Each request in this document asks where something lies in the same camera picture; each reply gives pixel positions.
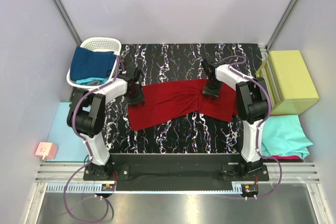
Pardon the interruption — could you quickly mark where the white plastic laundry basket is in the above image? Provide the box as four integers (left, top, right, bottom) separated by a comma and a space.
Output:
66, 37, 121, 90

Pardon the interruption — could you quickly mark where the yellow drawer box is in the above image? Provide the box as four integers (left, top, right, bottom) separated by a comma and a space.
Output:
256, 50, 319, 115

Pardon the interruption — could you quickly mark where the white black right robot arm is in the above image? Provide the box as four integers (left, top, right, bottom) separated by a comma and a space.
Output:
201, 56, 271, 180

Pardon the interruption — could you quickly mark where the folded turquoise t-shirt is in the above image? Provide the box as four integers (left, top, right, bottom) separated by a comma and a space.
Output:
261, 115, 313, 159

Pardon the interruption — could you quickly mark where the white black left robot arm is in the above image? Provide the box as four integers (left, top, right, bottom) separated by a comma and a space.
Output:
67, 68, 145, 180

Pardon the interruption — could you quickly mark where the folded magenta t-shirt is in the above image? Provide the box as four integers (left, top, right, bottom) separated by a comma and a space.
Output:
266, 156, 301, 161

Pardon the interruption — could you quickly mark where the light blue t-shirt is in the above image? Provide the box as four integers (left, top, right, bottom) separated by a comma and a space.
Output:
76, 77, 109, 86

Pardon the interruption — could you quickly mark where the pink sponge block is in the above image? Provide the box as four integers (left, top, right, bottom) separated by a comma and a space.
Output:
35, 142, 58, 159

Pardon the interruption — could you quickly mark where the green clipboard with paper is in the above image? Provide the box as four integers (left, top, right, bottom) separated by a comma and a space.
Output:
47, 102, 88, 163

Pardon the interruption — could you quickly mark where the navy blue t-shirt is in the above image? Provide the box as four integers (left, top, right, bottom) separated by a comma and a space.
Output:
70, 47, 116, 81

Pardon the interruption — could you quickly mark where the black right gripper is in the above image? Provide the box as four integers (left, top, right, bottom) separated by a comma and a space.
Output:
202, 79, 224, 101

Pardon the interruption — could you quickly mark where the red t-shirt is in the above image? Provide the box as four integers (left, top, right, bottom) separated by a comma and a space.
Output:
128, 79, 237, 131

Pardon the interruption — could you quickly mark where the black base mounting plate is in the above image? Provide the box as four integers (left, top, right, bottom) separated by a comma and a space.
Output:
83, 154, 269, 194

